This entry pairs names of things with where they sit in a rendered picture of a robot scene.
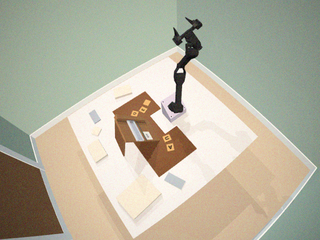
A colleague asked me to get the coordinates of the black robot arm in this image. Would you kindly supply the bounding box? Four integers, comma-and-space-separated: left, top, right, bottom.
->
167, 33, 202, 113

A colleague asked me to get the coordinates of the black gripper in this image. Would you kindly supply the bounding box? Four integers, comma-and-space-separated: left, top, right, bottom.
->
172, 17, 203, 46

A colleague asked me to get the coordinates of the white paper ticket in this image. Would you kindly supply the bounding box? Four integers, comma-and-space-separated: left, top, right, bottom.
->
143, 132, 153, 140

